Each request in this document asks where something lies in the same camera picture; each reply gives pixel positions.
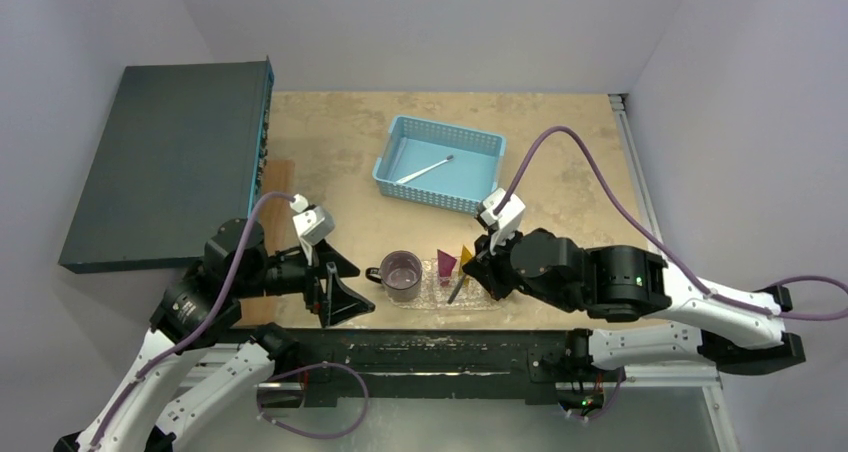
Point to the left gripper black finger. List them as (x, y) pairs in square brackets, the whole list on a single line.
[(338, 303), (324, 254)]

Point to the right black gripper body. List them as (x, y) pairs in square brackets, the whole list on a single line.
[(494, 274)]

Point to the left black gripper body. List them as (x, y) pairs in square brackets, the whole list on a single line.
[(290, 272)]

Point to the yellow toothpaste tube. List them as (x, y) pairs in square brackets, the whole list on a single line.
[(466, 256)]

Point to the clear textured oval tray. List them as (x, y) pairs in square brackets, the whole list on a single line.
[(432, 295)]

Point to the pink toothpaste tube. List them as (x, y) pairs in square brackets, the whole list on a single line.
[(446, 263)]

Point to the grey toothbrush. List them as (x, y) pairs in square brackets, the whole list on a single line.
[(457, 289)]

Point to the purple translucent mug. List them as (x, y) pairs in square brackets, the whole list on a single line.
[(400, 275)]

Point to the light blue perforated basket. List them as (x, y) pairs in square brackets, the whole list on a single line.
[(414, 143)]

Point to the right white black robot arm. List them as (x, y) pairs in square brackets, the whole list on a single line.
[(740, 333)]

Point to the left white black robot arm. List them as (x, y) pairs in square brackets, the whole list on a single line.
[(146, 413)]

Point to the dark grey flat box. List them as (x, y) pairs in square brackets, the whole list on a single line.
[(182, 151)]

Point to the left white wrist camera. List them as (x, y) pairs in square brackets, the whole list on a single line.
[(312, 224)]

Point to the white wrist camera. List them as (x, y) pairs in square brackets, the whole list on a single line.
[(501, 218), (312, 224)]

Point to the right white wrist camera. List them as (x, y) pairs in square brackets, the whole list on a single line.
[(501, 218)]

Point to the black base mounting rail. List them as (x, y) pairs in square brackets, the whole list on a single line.
[(536, 367)]

